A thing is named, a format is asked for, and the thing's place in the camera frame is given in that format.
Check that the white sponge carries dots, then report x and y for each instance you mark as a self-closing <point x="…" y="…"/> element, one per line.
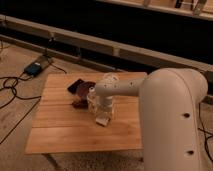
<point x="102" y="120"/>

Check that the dark ceramic bowl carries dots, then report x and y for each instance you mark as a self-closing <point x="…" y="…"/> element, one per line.
<point x="83" y="89"/>

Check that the blue power adapter box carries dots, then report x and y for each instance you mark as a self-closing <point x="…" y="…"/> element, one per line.
<point x="33" y="69"/>

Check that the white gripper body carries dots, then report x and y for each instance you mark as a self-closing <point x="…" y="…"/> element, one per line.
<point x="106" y="103"/>

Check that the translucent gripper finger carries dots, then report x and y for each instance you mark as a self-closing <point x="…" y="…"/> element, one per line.
<point x="92" y="100"/>
<point x="111" y="113"/>

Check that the black rectangular block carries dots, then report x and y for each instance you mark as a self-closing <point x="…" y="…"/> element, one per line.
<point x="73" y="87"/>

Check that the wooden table board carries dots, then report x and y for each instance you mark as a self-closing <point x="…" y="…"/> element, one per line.
<point x="58" y="127"/>

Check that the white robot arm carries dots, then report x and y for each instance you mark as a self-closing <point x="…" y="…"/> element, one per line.
<point x="168" y="100"/>

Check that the long wooden rail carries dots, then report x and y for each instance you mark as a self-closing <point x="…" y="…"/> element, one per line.
<point x="113" y="48"/>

